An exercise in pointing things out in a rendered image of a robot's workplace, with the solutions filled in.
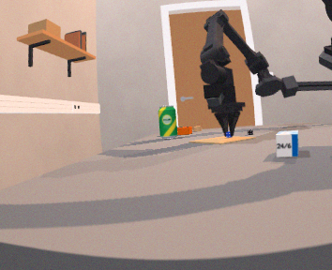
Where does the green and yellow can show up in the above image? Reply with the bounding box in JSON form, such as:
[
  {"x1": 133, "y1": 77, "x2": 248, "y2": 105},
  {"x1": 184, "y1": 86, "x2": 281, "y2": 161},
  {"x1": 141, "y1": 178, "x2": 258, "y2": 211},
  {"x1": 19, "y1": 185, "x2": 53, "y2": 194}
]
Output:
[{"x1": 158, "y1": 105, "x2": 177, "y2": 139}]

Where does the small white and blue box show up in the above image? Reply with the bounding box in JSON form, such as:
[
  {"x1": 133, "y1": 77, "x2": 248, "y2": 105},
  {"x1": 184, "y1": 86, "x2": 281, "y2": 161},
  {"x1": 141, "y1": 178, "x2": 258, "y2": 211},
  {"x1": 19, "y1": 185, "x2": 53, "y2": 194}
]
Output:
[{"x1": 276, "y1": 130, "x2": 299, "y2": 158}]

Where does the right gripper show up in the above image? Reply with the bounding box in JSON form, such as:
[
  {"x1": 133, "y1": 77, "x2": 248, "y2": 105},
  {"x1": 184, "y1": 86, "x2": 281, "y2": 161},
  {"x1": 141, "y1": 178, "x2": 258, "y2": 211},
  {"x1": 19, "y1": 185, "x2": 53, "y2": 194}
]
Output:
[{"x1": 208, "y1": 102, "x2": 246, "y2": 137}]

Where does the orange digital multimeter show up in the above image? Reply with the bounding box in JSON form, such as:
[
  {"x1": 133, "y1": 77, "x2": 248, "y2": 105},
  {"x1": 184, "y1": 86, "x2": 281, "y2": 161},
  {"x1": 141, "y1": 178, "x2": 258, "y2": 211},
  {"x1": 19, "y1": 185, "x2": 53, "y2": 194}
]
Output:
[{"x1": 177, "y1": 127, "x2": 192, "y2": 135}]

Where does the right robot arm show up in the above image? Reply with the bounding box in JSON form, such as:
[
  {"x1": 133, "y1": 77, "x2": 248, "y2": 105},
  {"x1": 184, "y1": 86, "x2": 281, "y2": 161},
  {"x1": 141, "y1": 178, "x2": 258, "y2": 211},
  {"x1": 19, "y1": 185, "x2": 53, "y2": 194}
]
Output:
[{"x1": 200, "y1": 9, "x2": 274, "y2": 107}]

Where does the orange flat mat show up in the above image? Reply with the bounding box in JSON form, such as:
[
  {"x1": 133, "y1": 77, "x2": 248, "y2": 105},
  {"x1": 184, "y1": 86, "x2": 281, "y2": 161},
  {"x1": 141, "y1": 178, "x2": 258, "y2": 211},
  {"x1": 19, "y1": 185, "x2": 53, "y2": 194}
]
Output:
[{"x1": 190, "y1": 136, "x2": 256, "y2": 144}]

